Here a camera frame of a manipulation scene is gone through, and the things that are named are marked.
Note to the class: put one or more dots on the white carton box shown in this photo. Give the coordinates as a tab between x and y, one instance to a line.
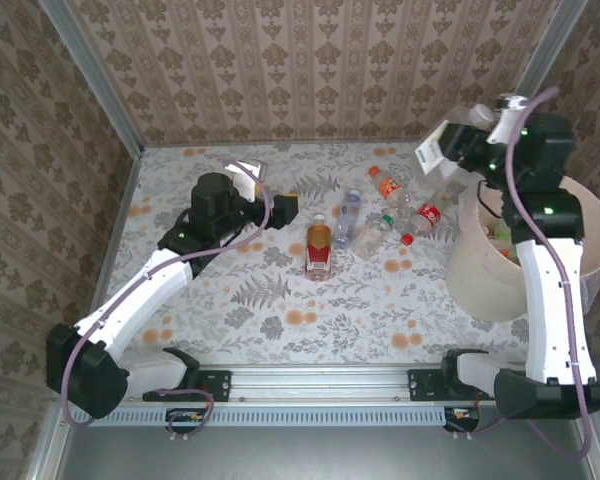
428	155

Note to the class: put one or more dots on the red label tea bottle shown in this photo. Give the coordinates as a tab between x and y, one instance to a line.
317	255

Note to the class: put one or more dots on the red label cola bottle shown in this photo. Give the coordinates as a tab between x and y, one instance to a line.
428	216

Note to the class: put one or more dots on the clear bottle with orange cap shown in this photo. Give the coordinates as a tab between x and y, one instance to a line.
390	187

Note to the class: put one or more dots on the clear bottle with green cap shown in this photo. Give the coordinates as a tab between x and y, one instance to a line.
372	235

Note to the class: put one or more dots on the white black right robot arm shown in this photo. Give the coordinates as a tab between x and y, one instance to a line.
555	320

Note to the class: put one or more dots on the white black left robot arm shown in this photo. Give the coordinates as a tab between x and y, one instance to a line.
130	300

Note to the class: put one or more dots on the round beige bin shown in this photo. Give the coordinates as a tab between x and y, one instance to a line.
480	290

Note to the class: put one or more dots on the pale blue water bottle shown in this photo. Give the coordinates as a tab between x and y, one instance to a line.
347	215

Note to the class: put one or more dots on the floral patterned table cover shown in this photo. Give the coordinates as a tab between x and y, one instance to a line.
330	345

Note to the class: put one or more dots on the grey metal sheet panel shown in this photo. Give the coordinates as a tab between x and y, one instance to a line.
330	455

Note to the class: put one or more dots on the aluminium back rail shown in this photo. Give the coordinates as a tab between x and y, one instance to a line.
330	143

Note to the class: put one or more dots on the aluminium side rail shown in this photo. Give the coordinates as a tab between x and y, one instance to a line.
126	200

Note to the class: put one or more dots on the aluminium frame post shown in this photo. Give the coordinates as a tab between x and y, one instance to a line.
100	85
549	45

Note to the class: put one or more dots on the aluminium mounting rail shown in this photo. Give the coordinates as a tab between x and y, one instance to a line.
320	382

